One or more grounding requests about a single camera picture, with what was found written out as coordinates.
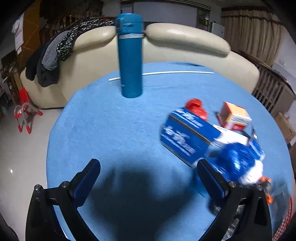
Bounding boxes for red plastic bag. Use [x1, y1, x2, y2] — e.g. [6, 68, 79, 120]
[185, 98, 208, 121]

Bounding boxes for teal thermos bottle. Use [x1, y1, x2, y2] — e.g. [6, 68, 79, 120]
[115, 13, 144, 98]

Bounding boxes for white thin rod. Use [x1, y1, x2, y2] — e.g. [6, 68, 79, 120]
[109, 71, 215, 82]

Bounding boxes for brown cardboard box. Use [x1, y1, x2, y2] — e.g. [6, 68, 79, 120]
[275, 112, 295, 144]

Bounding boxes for beige curtain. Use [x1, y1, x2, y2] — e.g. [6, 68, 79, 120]
[221, 6, 285, 66]

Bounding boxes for yellow red cardboard box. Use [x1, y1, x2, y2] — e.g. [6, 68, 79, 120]
[217, 101, 252, 131]

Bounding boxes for white refrigerator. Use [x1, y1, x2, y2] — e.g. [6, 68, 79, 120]
[210, 22, 225, 38]

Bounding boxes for red plastic stool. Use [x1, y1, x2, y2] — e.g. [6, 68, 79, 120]
[14, 87, 43, 134]

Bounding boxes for blue white plastic wrapper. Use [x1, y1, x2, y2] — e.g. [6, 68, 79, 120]
[207, 136, 265, 185]

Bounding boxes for orange snack wrapper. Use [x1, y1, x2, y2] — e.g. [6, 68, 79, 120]
[255, 176, 273, 204]

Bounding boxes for wooden baby crib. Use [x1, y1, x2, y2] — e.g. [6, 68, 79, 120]
[239, 50, 295, 117]

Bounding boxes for cream leather sofa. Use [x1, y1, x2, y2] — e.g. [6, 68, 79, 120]
[20, 23, 260, 108]

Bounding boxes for dark clothes on sofa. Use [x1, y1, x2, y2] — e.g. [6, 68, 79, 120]
[25, 19, 115, 88]

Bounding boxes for blue white carton box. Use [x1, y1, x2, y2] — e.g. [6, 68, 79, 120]
[160, 108, 248, 167]

